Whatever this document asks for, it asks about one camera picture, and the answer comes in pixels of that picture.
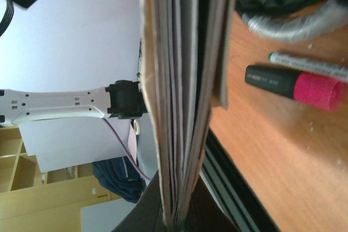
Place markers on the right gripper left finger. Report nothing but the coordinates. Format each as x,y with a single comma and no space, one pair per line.
147,215

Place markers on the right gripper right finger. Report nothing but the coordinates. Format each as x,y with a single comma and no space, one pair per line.
204,213

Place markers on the purple dog picture book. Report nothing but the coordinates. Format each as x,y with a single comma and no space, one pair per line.
185,48

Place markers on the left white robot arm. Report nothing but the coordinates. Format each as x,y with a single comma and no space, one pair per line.
122,99

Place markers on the dark blue backpack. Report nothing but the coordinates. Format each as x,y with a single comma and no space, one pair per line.
119,176

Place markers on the wooden shelf unit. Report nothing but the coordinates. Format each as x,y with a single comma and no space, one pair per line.
32,200

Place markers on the pink highlighter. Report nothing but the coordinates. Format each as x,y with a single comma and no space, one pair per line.
311,89

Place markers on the slim white pen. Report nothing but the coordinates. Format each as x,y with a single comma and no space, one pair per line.
336,71

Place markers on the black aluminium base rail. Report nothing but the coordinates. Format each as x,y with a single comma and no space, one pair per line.
231,191

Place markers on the silver bag handle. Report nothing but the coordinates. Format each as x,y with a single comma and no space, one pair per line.
329,17

